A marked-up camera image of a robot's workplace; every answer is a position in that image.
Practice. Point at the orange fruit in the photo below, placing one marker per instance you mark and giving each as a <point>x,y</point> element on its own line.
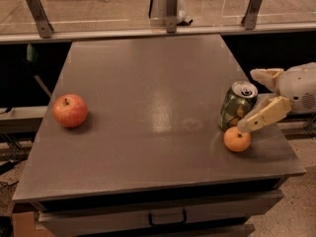
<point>235,140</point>

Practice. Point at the left metal rail bracket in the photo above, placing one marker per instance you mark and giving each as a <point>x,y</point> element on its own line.
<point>44,27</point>

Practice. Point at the cardboard box corner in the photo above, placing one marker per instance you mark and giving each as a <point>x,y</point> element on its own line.
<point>24,226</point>

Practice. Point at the middle metal rail bracket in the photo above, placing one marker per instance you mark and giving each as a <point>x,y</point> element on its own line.
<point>171,15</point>

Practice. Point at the black drawer handle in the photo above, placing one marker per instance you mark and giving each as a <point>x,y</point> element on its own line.
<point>166,218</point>

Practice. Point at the metal rail bracket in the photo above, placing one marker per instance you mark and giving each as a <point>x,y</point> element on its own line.
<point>171,15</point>
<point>249,20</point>
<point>44,27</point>

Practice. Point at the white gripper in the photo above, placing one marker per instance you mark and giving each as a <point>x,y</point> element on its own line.
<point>299,88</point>

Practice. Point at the metal horizontal rail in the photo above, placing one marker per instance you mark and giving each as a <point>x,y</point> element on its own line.
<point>160,32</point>

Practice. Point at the right metal rail bracket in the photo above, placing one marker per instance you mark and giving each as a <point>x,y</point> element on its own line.
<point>249,20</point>

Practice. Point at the red apple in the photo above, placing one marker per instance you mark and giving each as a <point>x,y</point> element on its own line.
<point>70,110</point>

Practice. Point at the grey drawer cabinet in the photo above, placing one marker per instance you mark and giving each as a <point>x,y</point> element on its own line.
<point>151,142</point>

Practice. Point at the green soda can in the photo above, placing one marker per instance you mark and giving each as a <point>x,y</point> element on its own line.
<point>239,100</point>

